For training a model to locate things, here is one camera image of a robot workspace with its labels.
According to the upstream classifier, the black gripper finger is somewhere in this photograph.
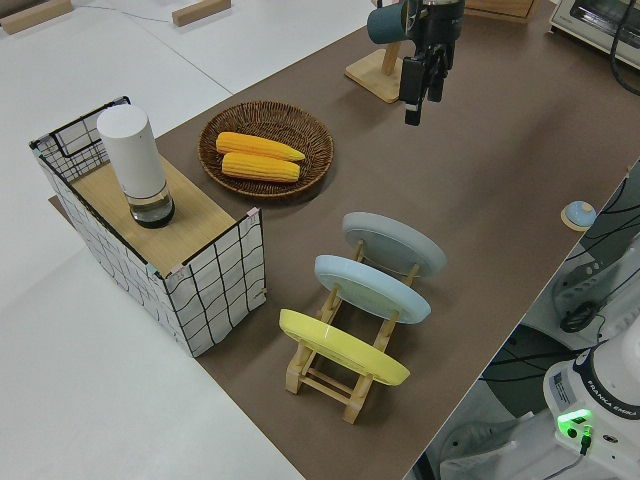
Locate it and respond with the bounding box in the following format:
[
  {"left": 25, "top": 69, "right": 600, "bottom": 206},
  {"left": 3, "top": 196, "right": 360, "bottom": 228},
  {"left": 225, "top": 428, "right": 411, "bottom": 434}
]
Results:
[
  {"left": 399, "top": 56, "right": 427, "bottom": 127},
  {"left": 426, "top": 47, "right": 447, "bottom": 103}
]

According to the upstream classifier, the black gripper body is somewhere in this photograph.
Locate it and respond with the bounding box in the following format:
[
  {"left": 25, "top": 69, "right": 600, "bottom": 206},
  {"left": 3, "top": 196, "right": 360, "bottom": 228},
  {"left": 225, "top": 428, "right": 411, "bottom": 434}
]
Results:
[{"left": 409, "top": 0, "right": 467, "bottom": 71}]

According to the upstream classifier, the gray plate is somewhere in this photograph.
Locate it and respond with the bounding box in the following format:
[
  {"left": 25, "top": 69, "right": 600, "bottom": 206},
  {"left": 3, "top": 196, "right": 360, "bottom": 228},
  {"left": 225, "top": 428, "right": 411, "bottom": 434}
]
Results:
[{"left": 341, "top": 211, "right": 448, "bottom": 281}]

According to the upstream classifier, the light blue plate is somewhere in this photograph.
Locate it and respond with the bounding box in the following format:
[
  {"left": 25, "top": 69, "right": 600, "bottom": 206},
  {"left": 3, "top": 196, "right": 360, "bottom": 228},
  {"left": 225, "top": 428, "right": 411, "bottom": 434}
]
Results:
[{"left": 313, "top": 254, "right": 433, "bottom": 327}]

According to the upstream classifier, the yellow plate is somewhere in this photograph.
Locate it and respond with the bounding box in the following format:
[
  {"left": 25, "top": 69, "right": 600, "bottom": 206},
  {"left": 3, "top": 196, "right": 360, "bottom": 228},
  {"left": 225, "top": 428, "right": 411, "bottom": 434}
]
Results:
[{"left": 278, "top": 308, "right": 412, "bottom": 388}]

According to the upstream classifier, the wooden plate rack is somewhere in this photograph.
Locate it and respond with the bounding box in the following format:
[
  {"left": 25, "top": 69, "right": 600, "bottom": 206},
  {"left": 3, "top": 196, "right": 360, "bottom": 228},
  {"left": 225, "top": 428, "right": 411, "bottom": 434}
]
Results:
[{"left": 283, "top": 239, "right": 421, "bottom": 426}]

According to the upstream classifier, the wooden mug tree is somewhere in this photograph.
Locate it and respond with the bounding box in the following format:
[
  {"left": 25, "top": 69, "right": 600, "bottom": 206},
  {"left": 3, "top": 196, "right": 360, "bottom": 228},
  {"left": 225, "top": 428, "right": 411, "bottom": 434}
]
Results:
[{"left": 344, "top": 0, "right": 407, "bottom": 105}]

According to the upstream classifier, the dark teal mug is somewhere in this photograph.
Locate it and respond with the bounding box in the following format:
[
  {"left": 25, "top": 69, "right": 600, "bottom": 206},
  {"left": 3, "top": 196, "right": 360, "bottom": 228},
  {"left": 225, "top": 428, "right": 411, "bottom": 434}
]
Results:
[{"left": 367, "top": 1, "right": 419, "bottom": 45}]

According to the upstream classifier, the wooden cabinet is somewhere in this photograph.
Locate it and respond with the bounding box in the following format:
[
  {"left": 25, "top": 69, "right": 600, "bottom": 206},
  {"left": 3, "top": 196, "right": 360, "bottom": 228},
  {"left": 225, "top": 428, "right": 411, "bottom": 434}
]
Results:
[{"left": 463, "top": 0, "right": 537, "bottom": 25}]

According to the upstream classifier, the cream toaster oven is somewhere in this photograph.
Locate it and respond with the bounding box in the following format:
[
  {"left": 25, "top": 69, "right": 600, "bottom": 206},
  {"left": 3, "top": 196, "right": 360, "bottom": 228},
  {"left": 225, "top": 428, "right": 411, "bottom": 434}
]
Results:
[{"left": 546, "top": 0, "right": 640, "bottom": 56}]

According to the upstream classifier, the round wicker basket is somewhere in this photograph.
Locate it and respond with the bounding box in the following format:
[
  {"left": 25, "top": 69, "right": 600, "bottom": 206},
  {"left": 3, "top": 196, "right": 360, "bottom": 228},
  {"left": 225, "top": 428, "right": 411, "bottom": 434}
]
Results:
[{"left": 198, "top": 101, "right": 335, "bottom": 200}]

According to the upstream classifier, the yellow corn cob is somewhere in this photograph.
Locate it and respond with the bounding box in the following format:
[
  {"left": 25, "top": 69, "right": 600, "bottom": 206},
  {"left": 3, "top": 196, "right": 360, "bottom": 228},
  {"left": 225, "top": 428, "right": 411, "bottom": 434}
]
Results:
[
  {"left": 215, "top": 131, "right": 307, "bottom": 163},
  {"left": 220, "top": 152, "right": 302, "bottom": 184}
]

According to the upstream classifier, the light wooden block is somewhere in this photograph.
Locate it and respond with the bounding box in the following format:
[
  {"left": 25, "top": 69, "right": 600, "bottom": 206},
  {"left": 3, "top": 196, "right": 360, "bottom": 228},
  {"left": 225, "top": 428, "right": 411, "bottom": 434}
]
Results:
[
  {"left": 171, "top": 0, "right": 233, "bottom": 28},
  {"left": 0, "top": 0, "right": 75, "bottom": 36}
]

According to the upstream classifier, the white cylindrical bottle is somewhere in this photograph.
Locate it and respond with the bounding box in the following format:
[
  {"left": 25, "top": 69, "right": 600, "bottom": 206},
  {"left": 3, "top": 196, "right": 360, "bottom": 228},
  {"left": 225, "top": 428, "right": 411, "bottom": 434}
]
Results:
[{"left": 96, "top": 103, "right": 176, "bottom": 230}]

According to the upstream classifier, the thick black cable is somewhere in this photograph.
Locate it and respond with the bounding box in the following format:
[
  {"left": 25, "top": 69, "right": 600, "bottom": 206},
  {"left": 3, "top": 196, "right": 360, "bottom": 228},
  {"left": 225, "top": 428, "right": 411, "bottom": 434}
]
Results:
[{"left": 606, "top": 0, "right": 640, "bottom": 97}]

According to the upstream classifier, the black cable bundle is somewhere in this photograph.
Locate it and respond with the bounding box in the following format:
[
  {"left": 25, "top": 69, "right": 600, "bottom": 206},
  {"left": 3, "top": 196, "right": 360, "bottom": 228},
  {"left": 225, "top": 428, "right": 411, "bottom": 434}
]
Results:
[{"left": 559, "top": 302, "right": 604, "bottom": 335}]

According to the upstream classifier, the wire grid shelf box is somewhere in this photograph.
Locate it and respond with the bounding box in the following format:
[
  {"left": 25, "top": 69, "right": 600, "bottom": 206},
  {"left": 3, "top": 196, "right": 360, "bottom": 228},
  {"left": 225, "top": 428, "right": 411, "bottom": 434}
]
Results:
[{"left": 28, "top": 95, "right": 267, "bottom": 359}]

